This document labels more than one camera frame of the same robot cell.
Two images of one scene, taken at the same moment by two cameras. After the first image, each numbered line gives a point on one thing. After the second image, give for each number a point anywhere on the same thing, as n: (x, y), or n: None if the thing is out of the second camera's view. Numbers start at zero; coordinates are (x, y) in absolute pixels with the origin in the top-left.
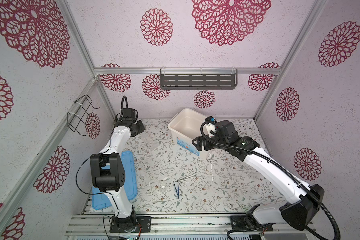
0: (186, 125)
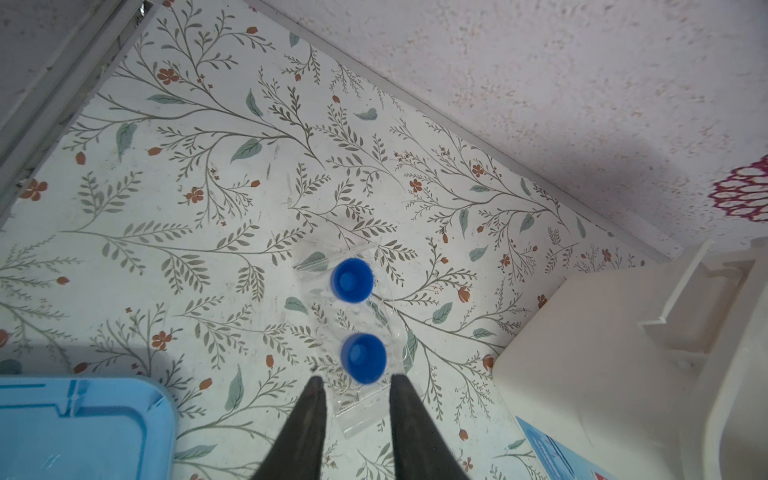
0: (654, 372)
